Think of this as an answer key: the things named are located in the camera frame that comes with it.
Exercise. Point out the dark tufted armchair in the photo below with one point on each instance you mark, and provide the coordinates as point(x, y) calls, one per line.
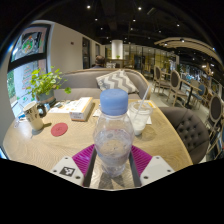
point(186, 133)

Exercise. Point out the clear plastic cup with straw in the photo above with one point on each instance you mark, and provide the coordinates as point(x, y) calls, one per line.
point(140, 120)

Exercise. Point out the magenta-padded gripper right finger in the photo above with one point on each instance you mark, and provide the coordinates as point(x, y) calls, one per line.
point(156, 169)

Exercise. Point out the flat round red coaster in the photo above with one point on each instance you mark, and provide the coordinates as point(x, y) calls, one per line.
point(59, 129)

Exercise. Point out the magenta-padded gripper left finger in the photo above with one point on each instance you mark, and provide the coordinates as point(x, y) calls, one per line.
point(66, 170)

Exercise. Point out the grey curved sofa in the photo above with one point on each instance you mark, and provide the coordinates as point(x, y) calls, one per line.
point(80, 81)

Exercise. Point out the window with painted decorations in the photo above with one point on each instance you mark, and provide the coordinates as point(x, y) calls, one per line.
point(28, 43)

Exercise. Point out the group of ceiling lights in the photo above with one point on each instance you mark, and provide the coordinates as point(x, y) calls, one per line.
point(140, 8)

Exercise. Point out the grey chevron pillow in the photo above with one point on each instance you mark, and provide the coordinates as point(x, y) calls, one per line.
point(116, 81)

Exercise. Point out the group of wooden dining chairs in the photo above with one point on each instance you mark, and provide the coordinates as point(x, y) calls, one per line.
point(175, 83)

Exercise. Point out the person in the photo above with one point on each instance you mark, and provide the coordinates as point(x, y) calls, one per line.
point(99, 61)

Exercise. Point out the green potted plant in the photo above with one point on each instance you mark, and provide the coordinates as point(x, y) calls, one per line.
point(45, 83)

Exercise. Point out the clear bottle with blue cap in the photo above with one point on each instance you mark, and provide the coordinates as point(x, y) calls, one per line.
point(113, 140)

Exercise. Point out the white and orange box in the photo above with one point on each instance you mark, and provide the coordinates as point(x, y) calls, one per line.
point(78, 108)

